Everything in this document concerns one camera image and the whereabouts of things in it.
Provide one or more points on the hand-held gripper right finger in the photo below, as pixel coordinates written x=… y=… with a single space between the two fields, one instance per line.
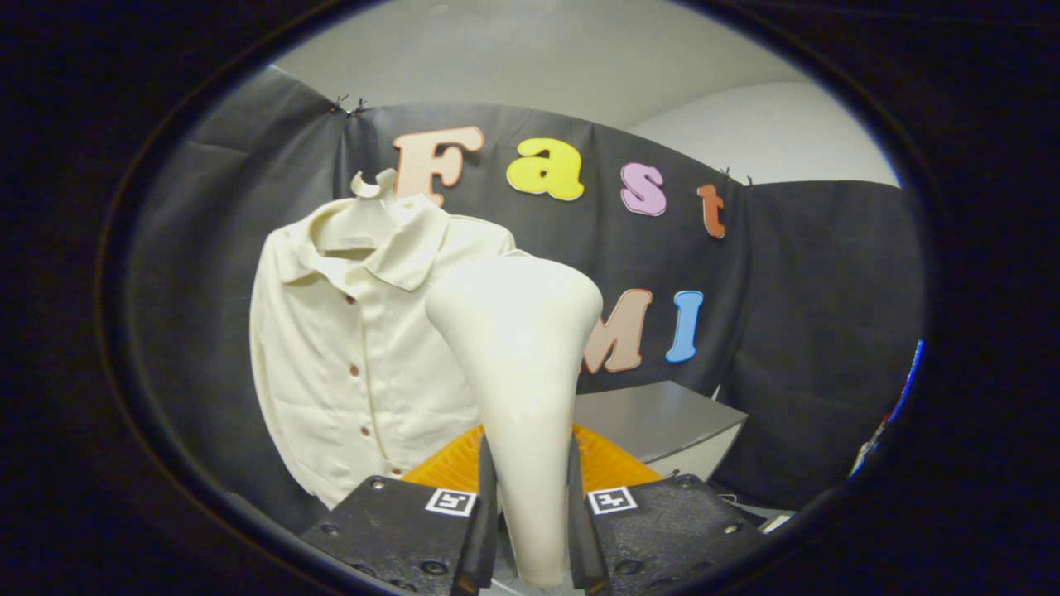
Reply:
x=662 y=530

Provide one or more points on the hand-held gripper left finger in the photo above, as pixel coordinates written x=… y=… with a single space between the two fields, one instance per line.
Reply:
x=397 y=530

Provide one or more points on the cream button-up shirt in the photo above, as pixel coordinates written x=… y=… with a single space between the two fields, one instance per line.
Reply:
x=331 y=364

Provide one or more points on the white garment steamer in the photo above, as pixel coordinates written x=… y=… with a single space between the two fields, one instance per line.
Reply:
x=522 y=348

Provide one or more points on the white clothes hanger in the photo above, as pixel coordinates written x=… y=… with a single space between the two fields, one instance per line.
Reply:
x=368 y=189

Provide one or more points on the grey and white cabinet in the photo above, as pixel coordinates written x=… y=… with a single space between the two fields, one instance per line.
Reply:
x=654 y=418

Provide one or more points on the white power strip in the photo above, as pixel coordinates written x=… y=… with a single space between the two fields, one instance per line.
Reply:
x=778 y=521

